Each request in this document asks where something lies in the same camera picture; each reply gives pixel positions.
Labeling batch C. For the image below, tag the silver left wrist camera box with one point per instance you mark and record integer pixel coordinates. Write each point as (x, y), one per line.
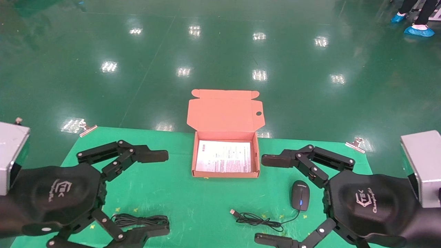
(12, 151)

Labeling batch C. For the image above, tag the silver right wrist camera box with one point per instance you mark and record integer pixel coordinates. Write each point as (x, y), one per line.
(423, 165)

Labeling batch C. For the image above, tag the blue shoe cover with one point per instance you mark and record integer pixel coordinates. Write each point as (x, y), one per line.
(398, 18)
(418, 31)

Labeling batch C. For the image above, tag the white printed paper sheet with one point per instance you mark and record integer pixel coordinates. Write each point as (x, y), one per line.
(224, 156)

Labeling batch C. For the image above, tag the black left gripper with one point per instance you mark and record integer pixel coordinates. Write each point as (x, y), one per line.
(51, 196)

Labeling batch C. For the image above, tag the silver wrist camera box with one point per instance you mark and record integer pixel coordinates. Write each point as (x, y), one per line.
(423, 165)
(12, 151)

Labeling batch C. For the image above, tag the open orange cardboard box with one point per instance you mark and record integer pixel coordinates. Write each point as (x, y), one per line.
(224, 113)

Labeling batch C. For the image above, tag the person leg black trousers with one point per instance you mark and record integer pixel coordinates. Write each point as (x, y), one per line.
(408, 6)
(426, 12)

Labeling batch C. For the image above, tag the green table cloth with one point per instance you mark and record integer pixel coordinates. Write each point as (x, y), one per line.
(193, 203)

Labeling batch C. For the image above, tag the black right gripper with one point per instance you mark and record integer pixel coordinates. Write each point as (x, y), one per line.
(375, 206)

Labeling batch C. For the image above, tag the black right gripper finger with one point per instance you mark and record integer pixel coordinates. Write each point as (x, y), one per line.
(275, 240)

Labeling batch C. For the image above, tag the metal binder clip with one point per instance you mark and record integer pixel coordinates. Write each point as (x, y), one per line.
(355, 144)
(88, 130)

